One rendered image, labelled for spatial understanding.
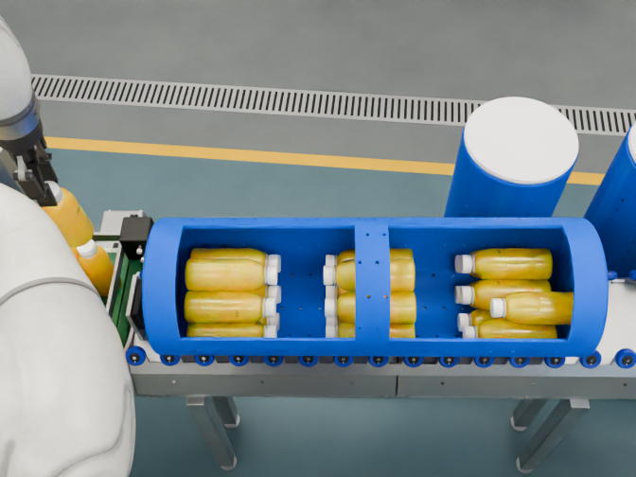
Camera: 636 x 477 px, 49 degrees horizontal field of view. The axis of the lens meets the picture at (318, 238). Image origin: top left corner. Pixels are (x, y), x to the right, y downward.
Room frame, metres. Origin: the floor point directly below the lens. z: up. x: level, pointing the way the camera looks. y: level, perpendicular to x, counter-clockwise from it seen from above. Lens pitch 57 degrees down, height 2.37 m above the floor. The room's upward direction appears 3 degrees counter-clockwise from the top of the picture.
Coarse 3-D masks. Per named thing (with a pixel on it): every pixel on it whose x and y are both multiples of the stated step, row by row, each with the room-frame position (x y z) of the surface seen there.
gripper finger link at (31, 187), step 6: (30, 174) 0.68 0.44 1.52; (18, 180) 0.68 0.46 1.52; (30, 180) 0.68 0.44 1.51; (36, 180) 0.70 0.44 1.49; (24, 186) 0.69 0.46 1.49; (30, 186) 0.69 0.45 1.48; (36, 186) 0.69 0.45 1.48; (30, 192) 0.69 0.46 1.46; (36, 192) 0.70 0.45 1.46; (42, 192) 0.70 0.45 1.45; (30, 198) 0.70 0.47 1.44; (42, 198) 0.70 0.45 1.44
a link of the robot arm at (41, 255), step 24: (0, 192) 0.44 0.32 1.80; (0, 216) 0.40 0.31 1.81; (24, 216) 0.40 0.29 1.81; (48, 216) 0.42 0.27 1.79; (0, 240) 0.37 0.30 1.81; (24, 240) 0.36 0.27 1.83; (48, 240) 0.36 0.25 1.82; (0, 264) 0.34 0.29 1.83; (24, 264) 0.33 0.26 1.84; (48, 264) 0.33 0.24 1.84; (72, 264) 0.34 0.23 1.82; (0, 288) 0.30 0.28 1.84; (24, 288) 0.30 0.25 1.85
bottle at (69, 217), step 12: (60, 204) 0.75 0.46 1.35; (72, 204) 0.76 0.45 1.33; (60, 216) 0.74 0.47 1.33; (72, 216) 0.75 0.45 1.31; (84, 216) 0.78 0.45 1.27; (60, 228) 0.74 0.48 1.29; (72, 228) 0.75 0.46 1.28; (84, 228) 0.77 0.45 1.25; (72, 240) 0.75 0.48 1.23; (84, 240) 0.76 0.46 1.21
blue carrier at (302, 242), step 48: (192, 240) 0.85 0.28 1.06; (240, 240) 0.84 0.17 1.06; (288, 240) 0.84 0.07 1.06; (336, 240) 0.83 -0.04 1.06; (384, 240) 0.72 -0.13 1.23; (432, 240) 0.82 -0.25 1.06; (480, 240) 0.81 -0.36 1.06; (528, 240) 0.81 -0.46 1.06; (576, 240) 0.70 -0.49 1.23; (144, 288) 0.65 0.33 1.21; (288, 288) 0.77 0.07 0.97; (384, 288) 0.62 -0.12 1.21; (432, 288) 0.75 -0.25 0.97; (576, 288) 0.60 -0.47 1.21; (288, 336) 0.65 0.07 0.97; (384, 336) 0.56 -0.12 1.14; (432, 336) 0.63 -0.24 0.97; (576, 336) 0.54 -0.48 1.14
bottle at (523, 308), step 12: (504, 300) 0.64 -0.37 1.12; (516, 300) 0.63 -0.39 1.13; (528, 300) 0.63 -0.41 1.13; (540, 300) 0.63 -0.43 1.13; (552, 300) 0.62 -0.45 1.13; (564, 300) 0.62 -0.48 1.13; (504, 312) 0.61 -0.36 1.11; (516, 312) 0.61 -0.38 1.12; (528, 312) 0.60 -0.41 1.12; (540, 312) 0.60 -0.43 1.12; (552, 312) 0.60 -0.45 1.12; (564, 312) 0.60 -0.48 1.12; (528, 324) 0.59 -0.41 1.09; (540, 324) 0.59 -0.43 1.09; (552, 324) 0.59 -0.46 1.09; (564, 324) 0.59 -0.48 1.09
